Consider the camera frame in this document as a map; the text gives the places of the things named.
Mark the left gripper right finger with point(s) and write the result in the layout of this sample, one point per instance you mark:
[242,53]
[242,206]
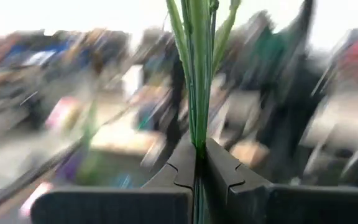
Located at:
[291,208]

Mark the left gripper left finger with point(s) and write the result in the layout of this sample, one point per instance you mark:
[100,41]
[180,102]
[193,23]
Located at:
[120,208]

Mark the purple flower bunch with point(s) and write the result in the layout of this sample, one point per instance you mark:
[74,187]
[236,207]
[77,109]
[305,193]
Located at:
[201,93]

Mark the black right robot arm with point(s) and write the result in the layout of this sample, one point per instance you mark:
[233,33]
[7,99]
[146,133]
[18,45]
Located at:
[291,109]

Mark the black table frame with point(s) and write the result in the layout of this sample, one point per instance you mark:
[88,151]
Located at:
[26,179]

